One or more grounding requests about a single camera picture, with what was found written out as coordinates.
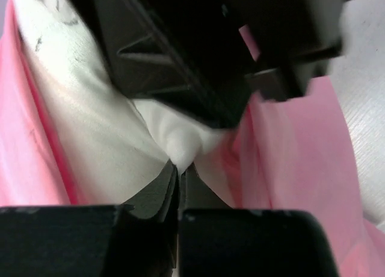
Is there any pink floral pillowcase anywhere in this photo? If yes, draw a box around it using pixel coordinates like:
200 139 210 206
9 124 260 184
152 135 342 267
1 0 384 276

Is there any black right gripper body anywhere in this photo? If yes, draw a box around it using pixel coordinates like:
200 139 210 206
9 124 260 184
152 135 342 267
69 0 350 129

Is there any white pillow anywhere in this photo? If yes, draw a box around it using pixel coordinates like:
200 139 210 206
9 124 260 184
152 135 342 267
13 0 234 205

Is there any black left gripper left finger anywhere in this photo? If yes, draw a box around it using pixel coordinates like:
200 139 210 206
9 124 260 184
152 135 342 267
123 161 179 222

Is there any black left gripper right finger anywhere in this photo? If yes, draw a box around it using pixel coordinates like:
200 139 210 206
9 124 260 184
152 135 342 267
180 164 229 211

